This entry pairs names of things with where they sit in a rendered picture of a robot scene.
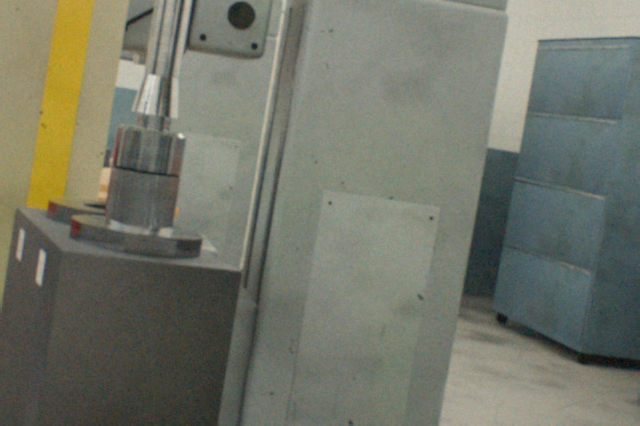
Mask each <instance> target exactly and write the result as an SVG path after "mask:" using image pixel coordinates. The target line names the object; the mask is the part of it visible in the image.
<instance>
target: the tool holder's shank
mask: <svg viewBox="0 0 640 426"><path fill-rule="evenodd" d="M191 5H192V0H156V1H155V8H154V14H153V20H152V27H151V33H150V38H149V40H148V46H147V52H146V54H147V55H146V58H145V65H144V71H143V73H144V74H143V76H142V79H141V82H140V85H139V89H138V92H137V95H136V98H135V101H134V104H133V108H132V111H133V112H138V115H137V121H136V126H137V127H139V128H144V129H150V130H156V131H163V132H168V131H170V126H171V120H172V119H171V118H176V119H178V95H179V80H177V79H179V74H180V68H181V62H182V61H180V60H182V55H183V49H184V43H185V36H186V30H187V27H188V24H189V17H190V11H191Z"/></svg>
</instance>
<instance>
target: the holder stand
mask: <svg viewBox="0 0 640 426"><path fill-rule="evenodd" d="M105 203H106V202H103V201H96V200H87V199H78V198H63V197H57V198H50V199H49V204H48V209H40V208H32V207H24V206H20V207H17V208H16V210H15V215H14V222H13V228H12V235H11V241H10V248H9V254H8V261H7V268H6V270H7V274H6V281H5V287H4V294H3V300H2V307H1V313H0V426H218V423H219V417H220V411H221V405H222V398H223V392H224V386H225V380H226V374H227V368H228V361H229V355H230V349H231V343H232V337H233V331H234V324H235V318H236V315H235V312H236V306H237V300H238V294H239V288H240V281H241V272H240V271H239V270H237V269H236V268H234V267H232V266H230V265H229V264H227V263H225V262H224V261H222V260H220V259H218V258H217V257H215V256H213V255H211V254H210V252H208V251H206V250H204V249H203V248H201V245H202V238H203V237H202V235H201V234H199V233H196V232H194V231H191V230H187V229H183V228H179V227H175V226H172V231H171V232H166V233H161V232H148V231H140V230H134V229H128V228H122V227H118V226H114V225H110V224H107V223H105V222H104V221H103V216H104V209H105Z"/></svg>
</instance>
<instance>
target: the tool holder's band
mask: <svg viewBox="0 0 640 426"><path fill-rule="evenodd" d="M116 139H118V140H122V141H127V142H132V143H138V144H144V145H150V146H156V147H163V148H170V149H180V150H184V149H185V145H186V139H187V138H186V136H185V135H184V134H180V133H176V132H170V131H168V132H163V131H156V130H150V129H144V128H139V127H137V126H133V125H124V124H121V125H119V126H118V127H117V132H116Z"/></svg>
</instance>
